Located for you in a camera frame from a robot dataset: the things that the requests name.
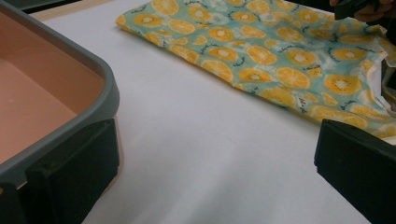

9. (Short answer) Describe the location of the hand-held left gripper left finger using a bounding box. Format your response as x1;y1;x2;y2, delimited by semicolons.
24;118;120;224

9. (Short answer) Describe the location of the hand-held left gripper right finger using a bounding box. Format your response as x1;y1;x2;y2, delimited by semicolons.
314;119;396;224

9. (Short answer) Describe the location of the pink bin with grey rim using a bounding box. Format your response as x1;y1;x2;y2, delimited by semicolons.
0;0;120;191

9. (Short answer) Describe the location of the orange slice print cloth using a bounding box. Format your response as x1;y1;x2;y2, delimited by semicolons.
114;0;396;146

